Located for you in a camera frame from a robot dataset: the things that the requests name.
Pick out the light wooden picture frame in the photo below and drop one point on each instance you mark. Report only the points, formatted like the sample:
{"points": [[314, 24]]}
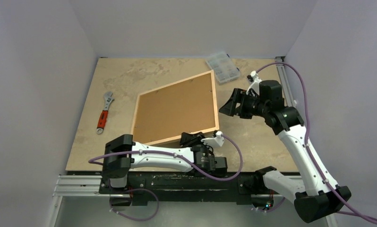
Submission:
{"points": [[176, 137]]}

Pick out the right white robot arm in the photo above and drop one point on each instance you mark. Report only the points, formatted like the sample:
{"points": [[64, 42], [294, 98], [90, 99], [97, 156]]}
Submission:
{"points": [[319, 195]]}

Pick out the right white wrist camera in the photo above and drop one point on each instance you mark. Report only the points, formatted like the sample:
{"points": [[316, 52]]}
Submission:
{"points": [[254, 81]]}

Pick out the red handled adjustable wrench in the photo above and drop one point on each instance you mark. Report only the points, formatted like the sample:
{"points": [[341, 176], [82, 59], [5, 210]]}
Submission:
{"points": [[108, 99]]}

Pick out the clear plastic organizer box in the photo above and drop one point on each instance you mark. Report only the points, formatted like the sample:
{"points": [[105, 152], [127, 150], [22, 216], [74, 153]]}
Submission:
{"points": [[224, 68]]}

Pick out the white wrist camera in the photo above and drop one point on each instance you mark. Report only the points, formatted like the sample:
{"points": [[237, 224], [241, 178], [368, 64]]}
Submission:
{"points": [[254, 81], [216, 141]]}

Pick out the brown hardboard backing board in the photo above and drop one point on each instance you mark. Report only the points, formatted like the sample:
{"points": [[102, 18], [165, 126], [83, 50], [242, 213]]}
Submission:
{"points": [[176, 108]]}

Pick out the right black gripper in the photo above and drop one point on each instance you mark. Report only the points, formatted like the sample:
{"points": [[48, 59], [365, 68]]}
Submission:
{"points": [[241, 104]]}

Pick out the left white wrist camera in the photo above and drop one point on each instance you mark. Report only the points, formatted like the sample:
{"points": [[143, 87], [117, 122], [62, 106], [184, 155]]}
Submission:
{"points": [[216, 141]]}

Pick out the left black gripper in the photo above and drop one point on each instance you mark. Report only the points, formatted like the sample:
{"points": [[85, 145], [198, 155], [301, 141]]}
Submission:
{"points": [[188, 140]]}

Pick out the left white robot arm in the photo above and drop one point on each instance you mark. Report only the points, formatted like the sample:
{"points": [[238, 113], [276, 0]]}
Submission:
{"points": [[123, 154]]}

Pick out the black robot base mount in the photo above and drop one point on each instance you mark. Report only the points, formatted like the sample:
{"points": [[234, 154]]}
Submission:
{"points": [[143, 187]]}

